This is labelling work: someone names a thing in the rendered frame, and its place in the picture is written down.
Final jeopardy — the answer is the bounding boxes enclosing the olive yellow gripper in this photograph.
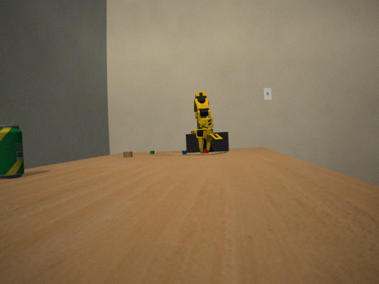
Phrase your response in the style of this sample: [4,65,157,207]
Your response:
[196,127,222,153]

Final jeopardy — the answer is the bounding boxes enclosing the green drink can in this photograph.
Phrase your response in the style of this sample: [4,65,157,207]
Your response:
[0,125,24,179]

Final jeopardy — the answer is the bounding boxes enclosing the tan short cylinder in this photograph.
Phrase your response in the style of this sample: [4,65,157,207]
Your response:
[123,151,133,157]

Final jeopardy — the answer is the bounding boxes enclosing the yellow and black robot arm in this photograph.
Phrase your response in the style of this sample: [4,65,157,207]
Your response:
[194,92,213,129]

